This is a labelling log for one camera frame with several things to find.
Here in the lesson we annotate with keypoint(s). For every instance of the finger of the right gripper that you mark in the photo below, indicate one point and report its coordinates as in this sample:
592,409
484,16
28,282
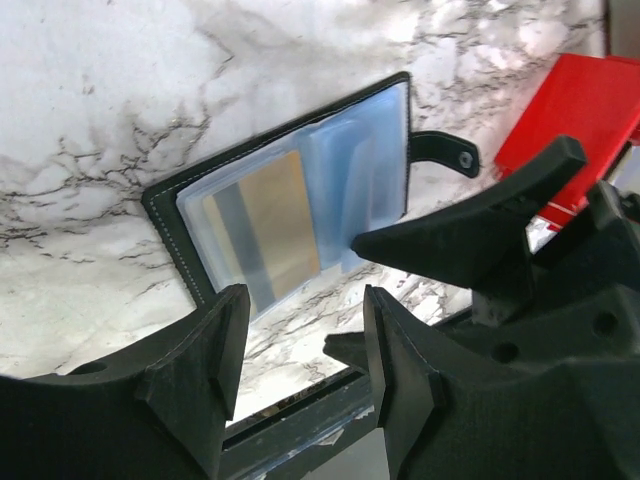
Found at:
348,348

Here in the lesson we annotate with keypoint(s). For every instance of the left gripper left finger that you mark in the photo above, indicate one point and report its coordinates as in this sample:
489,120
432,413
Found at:
156,409

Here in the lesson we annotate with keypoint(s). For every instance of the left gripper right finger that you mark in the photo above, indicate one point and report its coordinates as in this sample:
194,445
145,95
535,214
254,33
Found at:
550,396

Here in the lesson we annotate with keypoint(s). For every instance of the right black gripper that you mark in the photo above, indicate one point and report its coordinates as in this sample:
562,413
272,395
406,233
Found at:
587,297

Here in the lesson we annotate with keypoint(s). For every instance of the orange credit card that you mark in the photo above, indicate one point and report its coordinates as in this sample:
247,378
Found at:
261,233

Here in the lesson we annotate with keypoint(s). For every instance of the black leather card holder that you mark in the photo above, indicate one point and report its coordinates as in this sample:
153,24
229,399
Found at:
356,155

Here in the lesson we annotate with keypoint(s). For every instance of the red plastic bin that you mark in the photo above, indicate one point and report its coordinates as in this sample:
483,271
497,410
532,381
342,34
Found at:
592,100

